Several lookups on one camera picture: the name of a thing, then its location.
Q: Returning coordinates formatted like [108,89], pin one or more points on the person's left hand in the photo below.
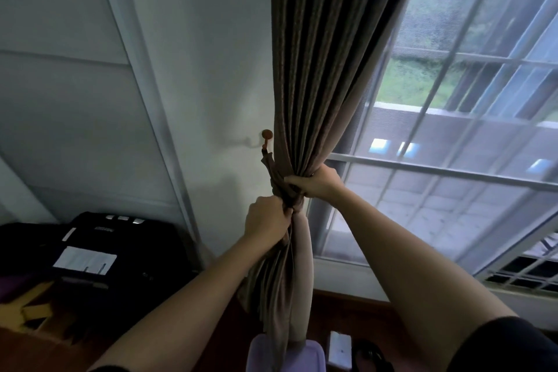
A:
[268,221]

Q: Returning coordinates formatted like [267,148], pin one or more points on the person's right hand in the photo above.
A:
[322,184]

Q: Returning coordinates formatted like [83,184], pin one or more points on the purple plastic container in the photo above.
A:
[316,358]

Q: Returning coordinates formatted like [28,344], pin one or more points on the small white box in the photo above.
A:
[340,350]

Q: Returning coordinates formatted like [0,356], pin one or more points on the brown curtain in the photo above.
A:
[327,36]

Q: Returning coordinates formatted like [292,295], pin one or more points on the black belt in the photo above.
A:
[359,356]

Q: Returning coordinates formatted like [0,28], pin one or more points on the person's left forearm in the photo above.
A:
[183,310]

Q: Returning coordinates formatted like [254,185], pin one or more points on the person's right forearm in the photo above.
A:
[423,280]

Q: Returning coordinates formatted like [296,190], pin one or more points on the person's black sleeve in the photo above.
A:
[109,369]
[510,347]

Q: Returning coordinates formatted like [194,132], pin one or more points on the black printer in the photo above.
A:
[144,262]

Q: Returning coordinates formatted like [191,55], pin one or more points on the green trees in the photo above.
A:
[410,79]

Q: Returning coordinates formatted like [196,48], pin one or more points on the row of balcony slats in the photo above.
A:
[501,92]

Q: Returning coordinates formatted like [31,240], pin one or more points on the brown paper bag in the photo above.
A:
[30,313]

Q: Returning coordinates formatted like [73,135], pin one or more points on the black window frame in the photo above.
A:
[348,136]

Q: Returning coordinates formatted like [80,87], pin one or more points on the brown wall hook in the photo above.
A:
[267,134]

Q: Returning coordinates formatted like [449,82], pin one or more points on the white wall trim strip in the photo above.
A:
[144,79]

